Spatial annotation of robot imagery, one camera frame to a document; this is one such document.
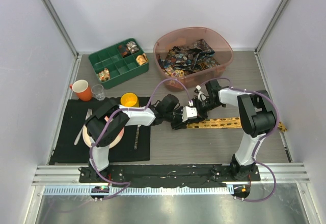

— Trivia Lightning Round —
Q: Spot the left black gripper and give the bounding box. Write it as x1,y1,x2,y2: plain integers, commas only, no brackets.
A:
164,106,189,130

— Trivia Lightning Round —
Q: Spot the yellow beetle print tie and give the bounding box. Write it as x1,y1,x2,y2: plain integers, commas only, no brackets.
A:
187,117,289,133

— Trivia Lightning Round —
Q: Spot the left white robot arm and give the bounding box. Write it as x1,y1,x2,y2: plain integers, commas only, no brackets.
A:
85,94,197,183

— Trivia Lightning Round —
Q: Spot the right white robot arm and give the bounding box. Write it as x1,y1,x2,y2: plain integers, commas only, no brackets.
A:
193,79,279,181

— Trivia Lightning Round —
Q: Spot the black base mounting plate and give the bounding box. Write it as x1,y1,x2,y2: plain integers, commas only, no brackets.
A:
78,164,261,188

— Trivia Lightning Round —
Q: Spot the yellow cup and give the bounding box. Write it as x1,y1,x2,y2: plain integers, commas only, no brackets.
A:
120,92,140,107

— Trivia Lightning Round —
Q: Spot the dark floral tie pile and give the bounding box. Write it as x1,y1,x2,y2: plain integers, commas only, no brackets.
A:
158,39,220,77

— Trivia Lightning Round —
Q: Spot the pink translucent plastic bin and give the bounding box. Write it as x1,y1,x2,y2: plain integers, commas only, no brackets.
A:
153,27,234,88

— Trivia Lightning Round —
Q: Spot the orange cream rolled tie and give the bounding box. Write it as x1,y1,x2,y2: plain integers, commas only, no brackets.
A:
136,53,148,66

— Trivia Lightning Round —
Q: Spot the green compartment tray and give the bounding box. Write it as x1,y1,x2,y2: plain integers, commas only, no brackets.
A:
88,38,149,89

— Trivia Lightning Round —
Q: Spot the clear shot glass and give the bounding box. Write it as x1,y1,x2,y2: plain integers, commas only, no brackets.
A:
91,85,105,101

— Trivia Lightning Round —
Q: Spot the red white rolled tie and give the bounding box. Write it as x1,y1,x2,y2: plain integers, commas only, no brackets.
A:
97,68,111,82

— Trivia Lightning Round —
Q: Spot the dark red rolled tie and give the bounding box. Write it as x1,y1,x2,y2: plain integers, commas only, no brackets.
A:
118,44,131,58

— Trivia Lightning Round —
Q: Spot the silver fork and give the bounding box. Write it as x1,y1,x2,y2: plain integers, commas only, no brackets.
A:
74,108,92,146

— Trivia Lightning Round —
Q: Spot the black white rolled tie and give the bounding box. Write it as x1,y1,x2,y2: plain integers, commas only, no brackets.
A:
126,41,140,53

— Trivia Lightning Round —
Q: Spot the pink cream plate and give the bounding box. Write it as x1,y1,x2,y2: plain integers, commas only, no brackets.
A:
82,115,124,148

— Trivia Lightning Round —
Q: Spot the orange mug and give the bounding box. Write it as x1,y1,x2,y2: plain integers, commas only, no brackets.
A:
69,79,92,101

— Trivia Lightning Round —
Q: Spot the black cloth placemat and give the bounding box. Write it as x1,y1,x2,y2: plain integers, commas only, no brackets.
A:
49,98,151,165

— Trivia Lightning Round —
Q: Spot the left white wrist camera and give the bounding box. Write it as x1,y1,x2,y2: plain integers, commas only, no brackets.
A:
182,101,198,122

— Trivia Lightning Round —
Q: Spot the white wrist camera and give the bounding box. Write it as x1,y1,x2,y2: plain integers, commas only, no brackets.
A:
182,101,198,122
194,85,207,102

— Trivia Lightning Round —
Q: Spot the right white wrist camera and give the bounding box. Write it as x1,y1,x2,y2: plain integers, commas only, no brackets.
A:
194,85,207,102

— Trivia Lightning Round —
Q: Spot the patterned handle knife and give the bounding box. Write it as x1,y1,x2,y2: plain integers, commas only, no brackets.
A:
134,125,141,150

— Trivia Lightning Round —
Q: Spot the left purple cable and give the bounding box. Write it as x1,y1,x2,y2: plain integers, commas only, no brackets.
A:
88,78,194,201

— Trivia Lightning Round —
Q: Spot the purple cable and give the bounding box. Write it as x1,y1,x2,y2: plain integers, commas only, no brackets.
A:
88,78,194,201
201,77,281,203

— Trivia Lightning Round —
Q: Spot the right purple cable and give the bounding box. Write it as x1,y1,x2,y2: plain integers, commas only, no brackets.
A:
201,77,281,203

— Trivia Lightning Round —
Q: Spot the white slotted cable duct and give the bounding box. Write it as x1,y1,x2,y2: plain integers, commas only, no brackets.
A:
43,185,234,195

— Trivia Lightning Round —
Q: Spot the aluminium frame rail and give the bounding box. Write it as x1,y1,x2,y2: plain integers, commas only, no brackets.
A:
32,163,310,186

